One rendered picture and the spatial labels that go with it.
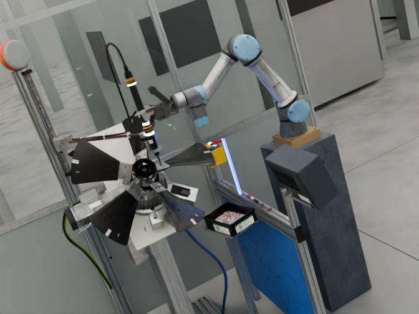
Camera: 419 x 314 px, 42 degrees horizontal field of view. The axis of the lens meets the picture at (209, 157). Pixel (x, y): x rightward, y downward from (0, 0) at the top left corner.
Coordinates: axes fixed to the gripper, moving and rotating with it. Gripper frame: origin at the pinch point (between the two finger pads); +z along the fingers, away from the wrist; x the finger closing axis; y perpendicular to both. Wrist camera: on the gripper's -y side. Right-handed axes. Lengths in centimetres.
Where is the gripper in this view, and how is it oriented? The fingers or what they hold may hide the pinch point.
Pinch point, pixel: (135, 112)
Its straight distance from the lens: 259.7
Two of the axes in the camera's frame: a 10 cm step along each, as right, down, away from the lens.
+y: 2.8, 9.0, 3.2
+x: -3.6, -2.1, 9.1
